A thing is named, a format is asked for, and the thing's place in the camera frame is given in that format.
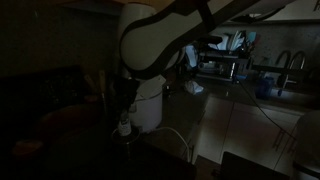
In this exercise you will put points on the wooden spoon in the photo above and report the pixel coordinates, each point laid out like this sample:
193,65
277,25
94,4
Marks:
90,83
102,81

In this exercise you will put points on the small bottle with white label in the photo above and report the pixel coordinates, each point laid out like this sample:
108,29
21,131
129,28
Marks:
124,126

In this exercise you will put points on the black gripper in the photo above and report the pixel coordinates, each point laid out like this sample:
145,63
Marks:
126,91

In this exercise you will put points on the blue plastic container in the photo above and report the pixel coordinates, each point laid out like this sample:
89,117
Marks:
265,87

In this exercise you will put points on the dish drying rack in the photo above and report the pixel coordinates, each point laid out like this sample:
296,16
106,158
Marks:
220,61

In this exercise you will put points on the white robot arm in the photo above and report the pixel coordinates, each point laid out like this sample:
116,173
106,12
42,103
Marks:
150,43

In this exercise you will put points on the white wrist mount plate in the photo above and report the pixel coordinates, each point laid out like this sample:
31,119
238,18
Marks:
151,86

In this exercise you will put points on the orange round object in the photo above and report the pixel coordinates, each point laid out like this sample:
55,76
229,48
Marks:
28,148

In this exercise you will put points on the crumpled white cloth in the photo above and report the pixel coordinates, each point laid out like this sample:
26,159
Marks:
193,87

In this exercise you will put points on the small steel pot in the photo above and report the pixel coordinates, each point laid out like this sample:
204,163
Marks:
125,140

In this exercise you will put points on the white rice cooker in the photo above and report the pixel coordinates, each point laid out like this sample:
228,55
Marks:
150,110

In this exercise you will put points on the curved metal faucet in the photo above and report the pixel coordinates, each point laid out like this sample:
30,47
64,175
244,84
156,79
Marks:
293,61

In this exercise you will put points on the black flat screen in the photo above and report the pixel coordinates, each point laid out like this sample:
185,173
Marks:
250,168

